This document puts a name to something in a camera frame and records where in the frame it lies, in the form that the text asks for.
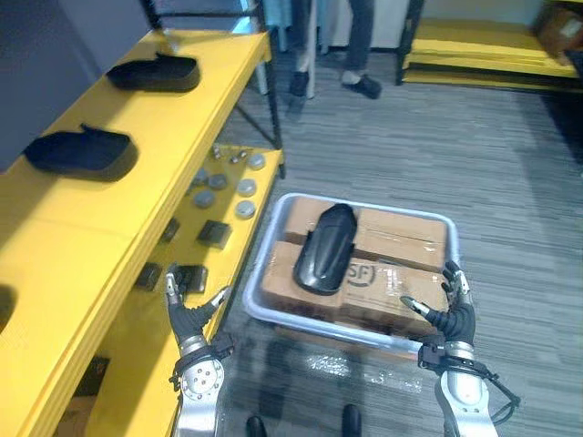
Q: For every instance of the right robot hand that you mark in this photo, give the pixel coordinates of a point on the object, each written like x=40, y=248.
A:
x=457, y=321

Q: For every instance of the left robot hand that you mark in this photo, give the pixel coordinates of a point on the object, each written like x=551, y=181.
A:
x=187, y=321

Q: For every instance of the brown box under shelf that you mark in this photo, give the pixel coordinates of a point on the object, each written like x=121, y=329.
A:
x=86, y=396

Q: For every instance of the yellow shelf rack with housings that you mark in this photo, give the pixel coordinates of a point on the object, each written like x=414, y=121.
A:
x=114, y=218

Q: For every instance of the yellow shelf rack with carton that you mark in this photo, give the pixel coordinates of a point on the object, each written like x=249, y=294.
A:
x=478, y=50

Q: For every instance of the black rectangular block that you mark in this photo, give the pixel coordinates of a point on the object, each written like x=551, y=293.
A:
x=148, y=276
x=214, y=233
x=171, y=229
x=195, y=277

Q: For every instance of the cardboard box with SF print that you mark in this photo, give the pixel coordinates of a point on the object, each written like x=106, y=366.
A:
x=382, y=296

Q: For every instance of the plain brown cardboard box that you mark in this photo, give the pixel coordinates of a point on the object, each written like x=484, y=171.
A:
x=298, y=218
x=280, y=282

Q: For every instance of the taped brown cardboard box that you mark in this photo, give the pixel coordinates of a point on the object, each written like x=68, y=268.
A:
x=401, y=236

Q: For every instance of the grey plastic bin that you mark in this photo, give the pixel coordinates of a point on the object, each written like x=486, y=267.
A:
x=268, y=255

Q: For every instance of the grey round disc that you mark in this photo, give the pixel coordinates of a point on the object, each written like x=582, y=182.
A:
x=257, y=161
x=204, y=199
x=247, y=187
x=217, y=182
x=245, y=209
x=200, y=176

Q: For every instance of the left dark robot foot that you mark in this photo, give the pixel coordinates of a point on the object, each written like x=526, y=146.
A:
x=256, y=427

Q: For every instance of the dark robot foot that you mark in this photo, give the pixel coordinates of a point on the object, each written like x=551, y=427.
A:
x=351, y=421
x=256, y=427

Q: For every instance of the right dark robot foot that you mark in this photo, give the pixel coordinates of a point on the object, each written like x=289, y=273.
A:
x=351, y=421

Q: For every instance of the glossy black plastic housing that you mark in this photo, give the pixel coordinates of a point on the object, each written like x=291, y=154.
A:
x=325, y=248

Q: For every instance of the small metal part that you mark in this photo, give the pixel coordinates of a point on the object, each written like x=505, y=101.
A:
x=237, y=158
x=217, y=151

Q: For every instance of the matte black plastic housing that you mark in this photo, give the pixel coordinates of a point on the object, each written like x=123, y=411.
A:
x=157, y=73
x=84, y=152

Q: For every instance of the person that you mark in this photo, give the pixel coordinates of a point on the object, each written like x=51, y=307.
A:
x=360, y=45

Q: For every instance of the large brown carton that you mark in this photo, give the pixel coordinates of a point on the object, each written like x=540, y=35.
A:
x=562, y=25

